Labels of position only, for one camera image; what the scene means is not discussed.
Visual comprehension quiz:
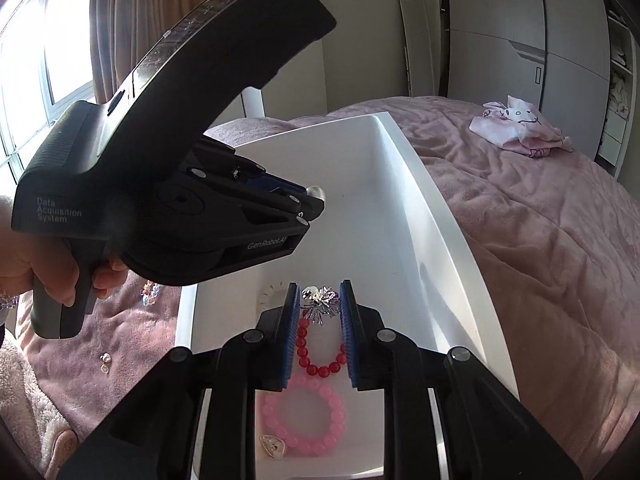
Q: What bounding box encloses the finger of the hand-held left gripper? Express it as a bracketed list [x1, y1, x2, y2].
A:
[165, 180, 327, 239]
[185, 137, 308, 199]

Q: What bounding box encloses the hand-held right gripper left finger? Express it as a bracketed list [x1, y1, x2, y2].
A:
[57, 282, 302, 480]

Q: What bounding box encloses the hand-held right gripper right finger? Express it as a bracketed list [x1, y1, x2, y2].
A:
[339, 279, 583, 480]

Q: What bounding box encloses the red bead bracelet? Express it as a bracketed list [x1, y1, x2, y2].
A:
[295, 317, 348, 378]

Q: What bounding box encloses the silver flower brooch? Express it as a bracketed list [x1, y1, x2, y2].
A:
[301, 285, 343, 326]

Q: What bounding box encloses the white plastic storage box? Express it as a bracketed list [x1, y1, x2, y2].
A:
[175, 112, 521, 480]

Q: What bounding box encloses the pink bead bracelet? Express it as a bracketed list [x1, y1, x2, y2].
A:
[259, 375, 347, 457]

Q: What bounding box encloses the person's left hand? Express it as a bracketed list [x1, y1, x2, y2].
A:
[0, 195, 131, 307]

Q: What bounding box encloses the white leaning panel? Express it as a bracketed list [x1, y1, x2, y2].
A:
[396, 0, 436, 98]

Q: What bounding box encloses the pink cartoon print cloth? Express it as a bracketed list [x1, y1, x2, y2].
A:
[470, 95, 575, 158]

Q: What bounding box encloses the grey sliding door wardrobe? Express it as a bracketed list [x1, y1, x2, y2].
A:
[442, 0, 613, 163]

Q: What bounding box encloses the fluffy pink robe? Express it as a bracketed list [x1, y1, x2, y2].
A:
[0, 345, 76, 480]

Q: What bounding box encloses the white open shelf unit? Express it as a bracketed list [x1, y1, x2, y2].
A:
[595, 7, 636, 176]

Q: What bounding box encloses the white frame window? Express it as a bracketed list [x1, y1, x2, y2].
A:
[0, 0, 96, 183]

